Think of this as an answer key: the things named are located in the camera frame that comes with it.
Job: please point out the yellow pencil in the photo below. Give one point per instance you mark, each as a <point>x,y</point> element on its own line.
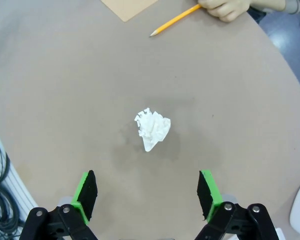
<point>175,21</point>

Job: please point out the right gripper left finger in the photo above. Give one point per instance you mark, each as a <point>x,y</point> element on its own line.
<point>87,195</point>

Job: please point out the white paper ball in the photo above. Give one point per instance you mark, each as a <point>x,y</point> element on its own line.
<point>152,127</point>

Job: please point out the person left forearm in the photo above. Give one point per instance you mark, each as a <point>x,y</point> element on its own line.
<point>270,3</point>

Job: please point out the spiral notebook brown cover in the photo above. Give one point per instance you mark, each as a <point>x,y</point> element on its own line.
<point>130,10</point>

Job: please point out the person left hand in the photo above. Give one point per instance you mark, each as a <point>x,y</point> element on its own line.
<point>225,10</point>

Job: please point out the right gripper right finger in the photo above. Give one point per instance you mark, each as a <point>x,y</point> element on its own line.
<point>207,192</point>

